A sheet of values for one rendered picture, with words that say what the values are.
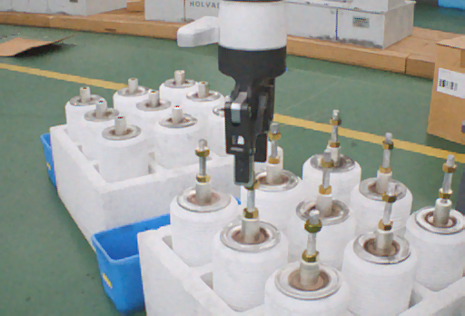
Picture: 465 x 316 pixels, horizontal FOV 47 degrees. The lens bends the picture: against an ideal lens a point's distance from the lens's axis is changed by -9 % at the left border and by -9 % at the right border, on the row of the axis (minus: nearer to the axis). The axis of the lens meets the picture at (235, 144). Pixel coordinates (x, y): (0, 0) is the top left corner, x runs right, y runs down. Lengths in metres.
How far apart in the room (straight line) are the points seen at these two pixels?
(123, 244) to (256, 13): 0.57
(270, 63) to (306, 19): 2.20
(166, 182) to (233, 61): 0.49
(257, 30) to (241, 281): 0.30
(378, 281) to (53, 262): 0.69
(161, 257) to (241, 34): 0.36
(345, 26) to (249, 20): 2.14
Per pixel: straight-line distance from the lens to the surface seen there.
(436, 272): 0.78
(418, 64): 2.56
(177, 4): 3.21
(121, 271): 0.94
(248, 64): 0.60
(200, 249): 0.80
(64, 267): 1.14
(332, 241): 0.76
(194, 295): 0.74
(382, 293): 0.69
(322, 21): 2.77
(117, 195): 1.02
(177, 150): 1.08
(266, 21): 0.59
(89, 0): 3.76
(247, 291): 0.71
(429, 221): 0.79
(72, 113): 1.26
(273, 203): 0.83
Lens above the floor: 0.62
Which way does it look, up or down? 22 degrees down
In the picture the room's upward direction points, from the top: straight up
